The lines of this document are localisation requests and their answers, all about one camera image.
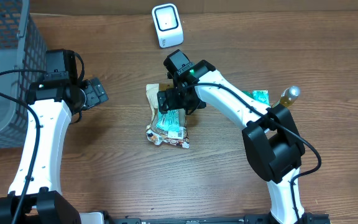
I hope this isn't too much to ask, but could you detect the teal wet wipes pack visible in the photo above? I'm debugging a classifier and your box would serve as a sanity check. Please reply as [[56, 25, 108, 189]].
[[156, 110, 180, 132]]

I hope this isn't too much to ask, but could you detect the Pantree snack bag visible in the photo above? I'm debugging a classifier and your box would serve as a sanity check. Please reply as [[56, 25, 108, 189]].
[[145, 83, 190, 149]]

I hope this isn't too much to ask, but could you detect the green lid jar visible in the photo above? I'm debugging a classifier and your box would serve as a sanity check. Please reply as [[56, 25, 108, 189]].
[[243, 91, 254, 99]]

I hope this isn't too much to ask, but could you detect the small teal tissue pack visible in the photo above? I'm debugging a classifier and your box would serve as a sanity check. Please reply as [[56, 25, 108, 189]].
[[252, 90, 270, 105]]

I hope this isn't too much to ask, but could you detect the yellow liquid bottle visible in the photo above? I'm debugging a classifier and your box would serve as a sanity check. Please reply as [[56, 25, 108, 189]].
[[272, 86, 301, 108]]

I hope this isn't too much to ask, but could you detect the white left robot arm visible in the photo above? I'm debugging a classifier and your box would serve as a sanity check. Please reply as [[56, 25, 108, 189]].
[[0, 49, 112, 224]]

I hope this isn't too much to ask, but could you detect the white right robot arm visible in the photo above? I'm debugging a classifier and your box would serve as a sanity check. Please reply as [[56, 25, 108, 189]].
[[157, 50, 306, 223]]

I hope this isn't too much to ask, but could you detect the white barcode scanner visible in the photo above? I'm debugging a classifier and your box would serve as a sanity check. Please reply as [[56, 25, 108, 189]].
[[152, 3, 184, 49]]

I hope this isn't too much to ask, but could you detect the grey plastic mesh basket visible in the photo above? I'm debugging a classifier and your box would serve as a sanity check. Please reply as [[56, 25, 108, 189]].
[[0, 0, 47, 148]]

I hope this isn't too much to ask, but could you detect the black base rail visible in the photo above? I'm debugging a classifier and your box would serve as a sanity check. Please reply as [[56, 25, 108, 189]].
[[79, 211, 332, 224]]

